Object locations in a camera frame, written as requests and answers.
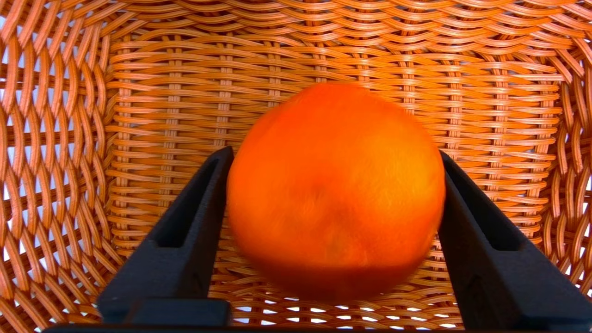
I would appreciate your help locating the orange fruit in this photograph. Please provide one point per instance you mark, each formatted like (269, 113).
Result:
(335, 189)

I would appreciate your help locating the tan wicker basket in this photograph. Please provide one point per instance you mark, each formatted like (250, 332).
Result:
(185, 92)

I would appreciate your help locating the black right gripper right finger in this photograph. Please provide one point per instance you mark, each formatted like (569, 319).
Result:
(490, 263)

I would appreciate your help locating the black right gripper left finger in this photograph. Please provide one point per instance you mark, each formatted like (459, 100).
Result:
(185, 249)

